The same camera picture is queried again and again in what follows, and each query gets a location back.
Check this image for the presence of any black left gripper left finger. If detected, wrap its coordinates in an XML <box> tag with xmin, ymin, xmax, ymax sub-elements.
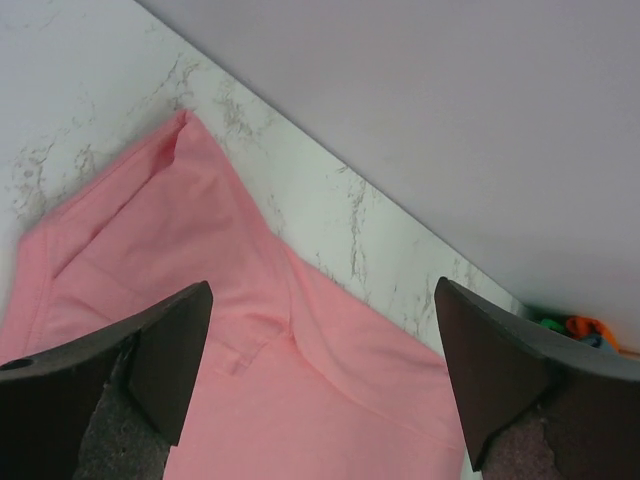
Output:
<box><xmin>1</xmin><ymin>282</ymin><xmax>213</xmax><ymax>479</ymax></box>

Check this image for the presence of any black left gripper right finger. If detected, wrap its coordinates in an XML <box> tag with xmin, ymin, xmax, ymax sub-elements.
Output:
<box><xmin>434</xmin><ymin>277</ymin><xmax>639</xmax><ymax>479</ymax></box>

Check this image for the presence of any pink t-shirt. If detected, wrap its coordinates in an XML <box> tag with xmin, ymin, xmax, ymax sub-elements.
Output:
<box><xmin>1</xmin><ymin>111</ymin><xmax>465</xmax><ymax>479</ymax></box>

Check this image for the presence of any grey t-shirt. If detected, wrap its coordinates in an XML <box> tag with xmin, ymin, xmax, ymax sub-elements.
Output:
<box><xmin>580</xmin><ymin>333</ymin><xmax>618</xmax><ymax>354</ymax></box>

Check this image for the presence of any green plastic bin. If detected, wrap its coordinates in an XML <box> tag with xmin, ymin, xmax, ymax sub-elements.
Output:
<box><xmin>525</xmin><ymin>303</ymin><xmax>567</xmax><ymax>335</ymax></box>

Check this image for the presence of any orange t-shirt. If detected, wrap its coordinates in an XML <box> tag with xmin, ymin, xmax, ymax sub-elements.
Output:
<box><xmin>566</xmin><ymin>316</ymin><xmax>620</xmax><ymax>352</ymax></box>

